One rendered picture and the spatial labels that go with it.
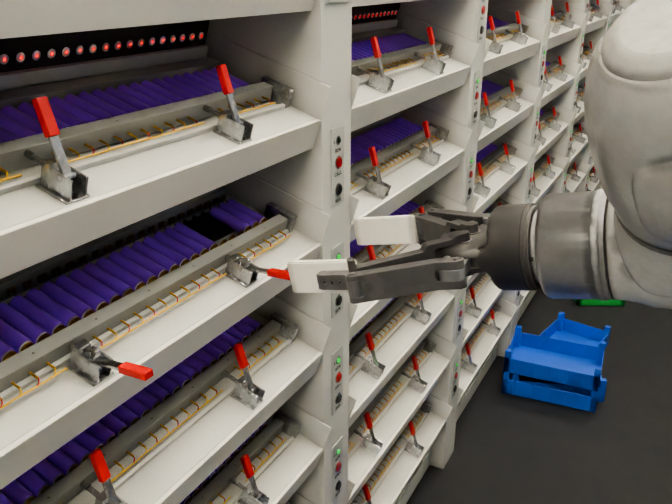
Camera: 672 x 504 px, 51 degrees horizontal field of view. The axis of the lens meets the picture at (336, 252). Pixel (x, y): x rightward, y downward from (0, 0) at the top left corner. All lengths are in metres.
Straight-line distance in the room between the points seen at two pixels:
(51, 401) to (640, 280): 0.53
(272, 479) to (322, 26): 0.70
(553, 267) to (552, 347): 2.01
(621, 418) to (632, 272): 1.91
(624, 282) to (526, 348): 2.01
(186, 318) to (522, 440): 1.57
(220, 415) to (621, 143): 0.72
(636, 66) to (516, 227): 0.23
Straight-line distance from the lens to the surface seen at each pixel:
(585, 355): 2.58
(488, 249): 0.59
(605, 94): 0.41
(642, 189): 0.43
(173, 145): 0.82
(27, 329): 0.79
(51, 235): 0.67
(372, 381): 1.43
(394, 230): 0.73
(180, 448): 0.95
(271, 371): 1.09
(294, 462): 1.22
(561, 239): 0.57
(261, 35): 1.06
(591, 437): 2.34
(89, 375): 0.75
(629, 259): 0.55
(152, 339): 0.81
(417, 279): 0.58
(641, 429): 2.43
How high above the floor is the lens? 1.32
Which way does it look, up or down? 22 degrees down
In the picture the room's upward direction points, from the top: straight up
